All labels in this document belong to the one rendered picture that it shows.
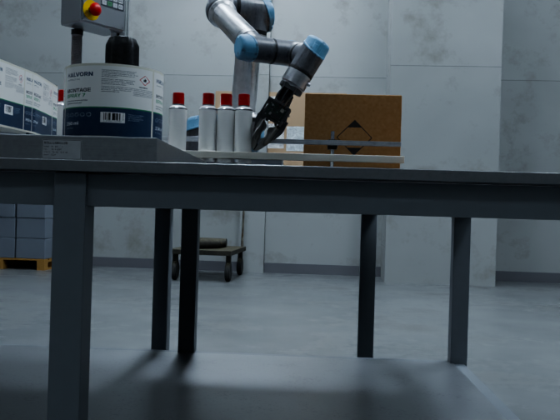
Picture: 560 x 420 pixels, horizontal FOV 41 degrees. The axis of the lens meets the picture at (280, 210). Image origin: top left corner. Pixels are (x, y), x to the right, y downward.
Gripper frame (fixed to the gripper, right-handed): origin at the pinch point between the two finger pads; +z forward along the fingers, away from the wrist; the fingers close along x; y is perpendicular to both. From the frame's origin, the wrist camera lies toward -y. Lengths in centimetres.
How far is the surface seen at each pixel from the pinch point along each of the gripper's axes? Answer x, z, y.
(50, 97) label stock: -49, 18, 26
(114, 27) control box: -57, -9, -8
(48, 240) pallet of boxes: -216, 192, -633
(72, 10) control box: -67, -6, 0
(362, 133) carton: 24.3, -21.2, -16.3
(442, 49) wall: 52, -219, -609
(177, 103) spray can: -25.9, 1.4, 1.8
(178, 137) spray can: -20.2, 9.4, 2.6
